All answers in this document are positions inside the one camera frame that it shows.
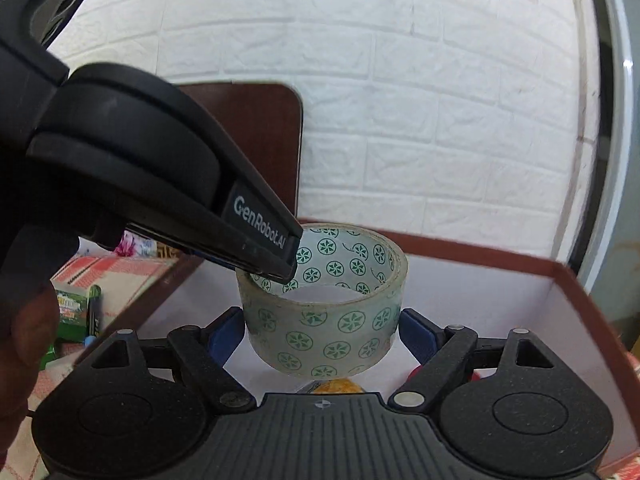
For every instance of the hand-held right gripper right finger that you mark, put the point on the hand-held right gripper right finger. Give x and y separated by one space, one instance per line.
418 333

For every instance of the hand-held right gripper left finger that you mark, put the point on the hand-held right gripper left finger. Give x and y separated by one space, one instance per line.
226 331

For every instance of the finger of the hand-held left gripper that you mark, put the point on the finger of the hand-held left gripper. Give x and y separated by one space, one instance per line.
200 252
260 220

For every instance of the patterned ceramic plate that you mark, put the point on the patterned ceramic plate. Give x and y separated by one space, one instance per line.
350 325

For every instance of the brown cardboard box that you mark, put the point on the brown cardboard box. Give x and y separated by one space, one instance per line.
500 300

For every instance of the green packet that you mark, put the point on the green packet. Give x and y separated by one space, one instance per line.
70 310

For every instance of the person's left hand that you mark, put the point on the person's left hand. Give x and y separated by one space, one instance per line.
25 350

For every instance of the red object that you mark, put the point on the red object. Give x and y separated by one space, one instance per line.
415 375

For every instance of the plaid tablecloth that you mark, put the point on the plaid tablecloth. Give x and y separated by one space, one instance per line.
145 270

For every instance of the brown box lid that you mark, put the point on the brown box lid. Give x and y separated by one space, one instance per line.
270 160

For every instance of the floral white plastic bag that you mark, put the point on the floral white plastic bag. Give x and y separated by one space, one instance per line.
131 246

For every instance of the yellow object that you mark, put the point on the yellow object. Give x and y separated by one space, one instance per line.
340 387

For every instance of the grey sliding door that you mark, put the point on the grey sliding door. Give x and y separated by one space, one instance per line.
615 85

